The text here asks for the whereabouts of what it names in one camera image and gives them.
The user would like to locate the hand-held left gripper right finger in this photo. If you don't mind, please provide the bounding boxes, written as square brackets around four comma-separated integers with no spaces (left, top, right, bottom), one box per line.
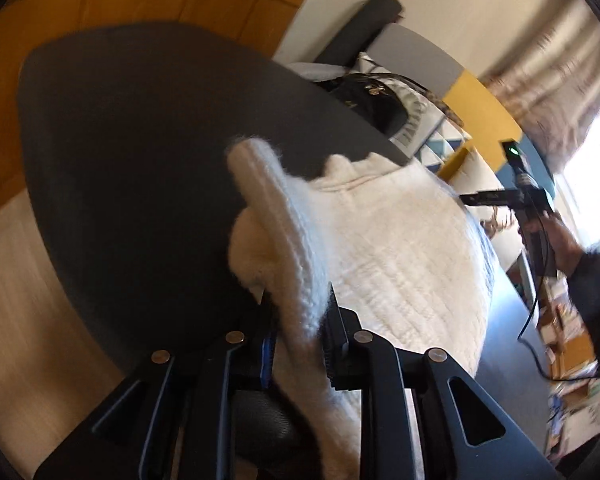
[320,282,561,480]

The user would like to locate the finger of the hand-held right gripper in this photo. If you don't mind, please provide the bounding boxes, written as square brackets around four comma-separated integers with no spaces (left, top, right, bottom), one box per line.
[460,189,523,207]

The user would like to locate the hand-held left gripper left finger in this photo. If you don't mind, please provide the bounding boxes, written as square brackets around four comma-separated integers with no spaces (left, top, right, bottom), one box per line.
[32,287,281,480]

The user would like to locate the white knitted sweater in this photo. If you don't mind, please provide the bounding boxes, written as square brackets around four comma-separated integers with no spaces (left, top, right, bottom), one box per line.
[226,136,496,480]

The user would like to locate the person's right hand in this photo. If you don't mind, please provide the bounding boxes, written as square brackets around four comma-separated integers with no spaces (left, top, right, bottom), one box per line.
[522,207,588,276]

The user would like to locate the deer print pillow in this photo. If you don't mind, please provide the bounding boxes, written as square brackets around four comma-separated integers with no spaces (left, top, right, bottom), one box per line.
[437,145,526,271]

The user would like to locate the dark upholstered chair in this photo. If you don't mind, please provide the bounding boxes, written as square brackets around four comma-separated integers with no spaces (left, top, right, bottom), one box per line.
[230,390,301,461]

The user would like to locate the window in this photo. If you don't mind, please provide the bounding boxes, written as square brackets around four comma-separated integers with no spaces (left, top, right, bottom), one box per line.
[555,85,600,261]

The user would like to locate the triangle pattern pillow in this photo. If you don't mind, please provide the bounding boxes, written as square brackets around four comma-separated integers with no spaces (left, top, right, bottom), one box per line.
[355,52,471,171]

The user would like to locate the patterned curtain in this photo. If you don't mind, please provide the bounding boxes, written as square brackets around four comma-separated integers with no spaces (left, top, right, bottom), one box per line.
[480,0,600,171]

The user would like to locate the black handbag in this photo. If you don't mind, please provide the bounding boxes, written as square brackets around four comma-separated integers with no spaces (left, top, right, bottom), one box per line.
[327,72,411,136]

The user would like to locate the wooden side desk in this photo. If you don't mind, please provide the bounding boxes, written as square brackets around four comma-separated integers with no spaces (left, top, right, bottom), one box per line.
[520,260,600,461]

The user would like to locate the patchwork sofa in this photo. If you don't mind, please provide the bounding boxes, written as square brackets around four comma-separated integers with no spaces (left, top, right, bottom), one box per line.
[285,0,556,311]

